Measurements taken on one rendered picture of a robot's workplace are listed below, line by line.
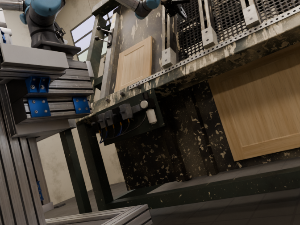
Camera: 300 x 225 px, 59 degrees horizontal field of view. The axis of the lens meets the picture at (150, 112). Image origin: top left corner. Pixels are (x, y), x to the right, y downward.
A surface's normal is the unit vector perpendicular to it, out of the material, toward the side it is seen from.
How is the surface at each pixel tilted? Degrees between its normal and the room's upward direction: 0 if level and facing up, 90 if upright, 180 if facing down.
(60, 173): 90
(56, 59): 90
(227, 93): 90
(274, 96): 90
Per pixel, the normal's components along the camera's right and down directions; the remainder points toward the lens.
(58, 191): 0.78, -0.30
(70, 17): -0.55, 0.06
